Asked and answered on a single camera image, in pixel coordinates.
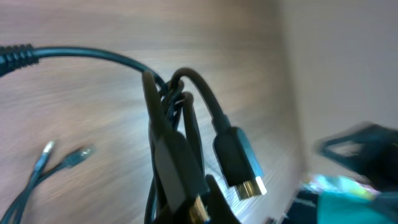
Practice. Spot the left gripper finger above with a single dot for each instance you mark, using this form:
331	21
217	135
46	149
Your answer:
216	205

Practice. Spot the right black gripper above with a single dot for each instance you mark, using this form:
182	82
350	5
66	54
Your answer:
376	158

